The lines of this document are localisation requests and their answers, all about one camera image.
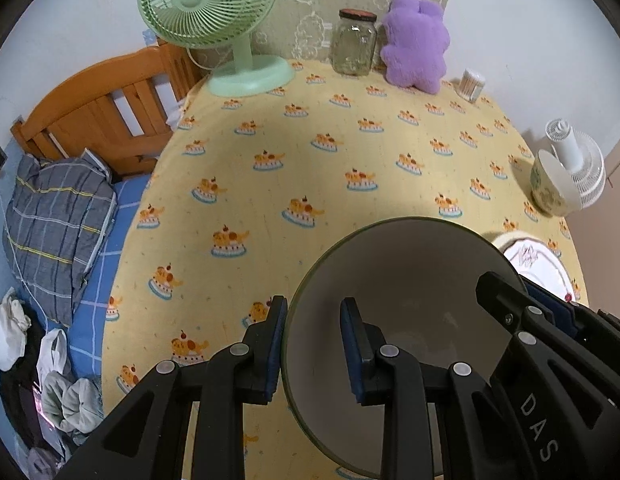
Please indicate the yellow cake-print tablecloth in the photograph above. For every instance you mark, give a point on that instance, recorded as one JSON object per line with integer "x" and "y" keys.
{"x": 340, "y": 130}

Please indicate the blue checked bedsheet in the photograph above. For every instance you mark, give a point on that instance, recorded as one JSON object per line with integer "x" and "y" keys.
{"x": 104, "y": 270}

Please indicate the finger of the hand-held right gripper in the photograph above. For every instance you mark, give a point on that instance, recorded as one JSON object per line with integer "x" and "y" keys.
{"x": 540, "y": 360}
{"x": 555, "y": 310}

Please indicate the purple plush toy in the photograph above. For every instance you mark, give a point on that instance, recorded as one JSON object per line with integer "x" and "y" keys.
{"x": 415, "y": 45}

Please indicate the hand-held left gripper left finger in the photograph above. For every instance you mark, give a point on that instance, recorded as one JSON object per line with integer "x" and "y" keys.
{"x": 275, "y": 355}

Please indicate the glass jar with dark lid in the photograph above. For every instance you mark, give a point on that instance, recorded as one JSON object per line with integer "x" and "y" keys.
{"x": 355, "y": 45}

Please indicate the green patterned wall sheet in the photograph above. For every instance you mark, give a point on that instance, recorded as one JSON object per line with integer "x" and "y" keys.
{"x": 315, "y": 10}

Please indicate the grey plaid pillow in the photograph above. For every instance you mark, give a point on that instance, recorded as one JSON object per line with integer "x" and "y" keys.
{"x": 54, "y": 225}

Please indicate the small floral bowl dark rim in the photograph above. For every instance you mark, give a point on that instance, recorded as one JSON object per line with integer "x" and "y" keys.
{"x": 415, "y": 280}

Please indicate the white scalloped floral plate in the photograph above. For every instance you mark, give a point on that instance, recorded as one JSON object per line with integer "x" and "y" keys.
{"x": 545, "y": 270}

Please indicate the green desk fan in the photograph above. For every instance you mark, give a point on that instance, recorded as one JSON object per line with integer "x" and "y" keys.
{"x": 199, "y": 0}

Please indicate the white cloth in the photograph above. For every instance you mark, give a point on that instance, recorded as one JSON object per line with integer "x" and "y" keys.
{"x": 7, "y": 330}

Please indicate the grey clothing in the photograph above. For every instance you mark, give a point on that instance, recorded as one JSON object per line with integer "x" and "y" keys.
{"x": 74, "y": 402}

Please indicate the cotton swab container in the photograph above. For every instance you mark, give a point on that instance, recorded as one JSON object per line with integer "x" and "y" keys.
{"x": 472, "y": 85}

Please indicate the wooden bed headboard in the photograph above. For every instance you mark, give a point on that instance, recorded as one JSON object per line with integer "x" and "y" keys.
{"x": 89, "y": 125}

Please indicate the large white floral bowl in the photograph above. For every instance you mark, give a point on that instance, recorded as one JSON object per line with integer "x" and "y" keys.
{"x": 550, "y": 195}

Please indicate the white plastic bag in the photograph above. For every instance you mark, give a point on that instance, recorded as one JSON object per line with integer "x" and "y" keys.
{"x": 52, "y": 355}

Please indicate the dark cloth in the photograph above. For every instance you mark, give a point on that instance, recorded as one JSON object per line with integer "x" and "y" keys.
{"x": 19, "y": 400}

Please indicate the beige door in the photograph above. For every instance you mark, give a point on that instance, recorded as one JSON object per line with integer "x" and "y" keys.
{"x": 610, "y": 220}

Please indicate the white desk fan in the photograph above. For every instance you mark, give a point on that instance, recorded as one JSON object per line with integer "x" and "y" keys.
{"x": 585, "y": 170}

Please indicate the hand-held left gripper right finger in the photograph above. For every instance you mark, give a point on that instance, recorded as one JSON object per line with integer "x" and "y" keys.
{"x": 351, "y": 355}

